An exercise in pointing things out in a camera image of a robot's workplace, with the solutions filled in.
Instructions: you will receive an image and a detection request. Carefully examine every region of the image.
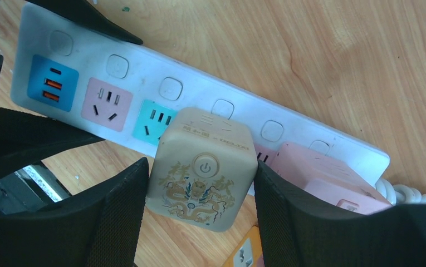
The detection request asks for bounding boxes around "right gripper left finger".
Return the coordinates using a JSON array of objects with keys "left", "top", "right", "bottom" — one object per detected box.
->
[{"left": 0, "top": 158, "right": 149, "bottom": 266}]

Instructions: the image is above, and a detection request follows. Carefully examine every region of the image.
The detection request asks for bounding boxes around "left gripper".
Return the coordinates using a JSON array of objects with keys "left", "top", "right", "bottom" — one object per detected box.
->
[{"left": 0, "top": 0, "right": 143, "bottom": 179}]

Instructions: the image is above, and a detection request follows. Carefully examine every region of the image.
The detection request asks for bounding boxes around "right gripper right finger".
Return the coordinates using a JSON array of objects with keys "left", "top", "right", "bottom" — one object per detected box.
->
[{"left": 254, "top": 162, "right": 426, "bottom": 266}]

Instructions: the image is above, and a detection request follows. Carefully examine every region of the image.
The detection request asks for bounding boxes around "light pink cube plug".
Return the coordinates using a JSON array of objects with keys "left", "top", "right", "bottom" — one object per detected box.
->
[{"left": 270, "top": 142, "right": 392, "bottom": 215}]

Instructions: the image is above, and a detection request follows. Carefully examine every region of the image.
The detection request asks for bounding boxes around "white long power strip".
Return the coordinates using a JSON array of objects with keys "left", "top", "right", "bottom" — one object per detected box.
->
[{"left": 11, "top": 3, "right": 390, "bottom": 185}]

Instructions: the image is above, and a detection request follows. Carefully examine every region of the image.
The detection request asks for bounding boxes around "beige cube plug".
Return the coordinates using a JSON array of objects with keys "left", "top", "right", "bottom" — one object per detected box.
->
[{"left": 146, "top": 107, "right": 258, "bottom": 232}]

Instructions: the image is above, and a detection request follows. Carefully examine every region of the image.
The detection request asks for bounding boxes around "orange power strip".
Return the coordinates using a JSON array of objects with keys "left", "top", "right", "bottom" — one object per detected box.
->
[{"left": 222, "top": 226, "right": 265, "bottom": 267}]

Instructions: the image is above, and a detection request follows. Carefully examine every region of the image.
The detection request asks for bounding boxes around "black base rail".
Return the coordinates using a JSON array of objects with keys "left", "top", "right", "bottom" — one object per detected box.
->
[{"left": 0, "top": 162, "right": 72, "bottom": 216}]

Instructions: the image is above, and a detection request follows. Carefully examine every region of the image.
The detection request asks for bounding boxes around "white cable of long strip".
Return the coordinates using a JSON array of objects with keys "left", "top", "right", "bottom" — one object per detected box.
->
[{"left": 375, "top": 177, "right": 426, "bottom": 206}]

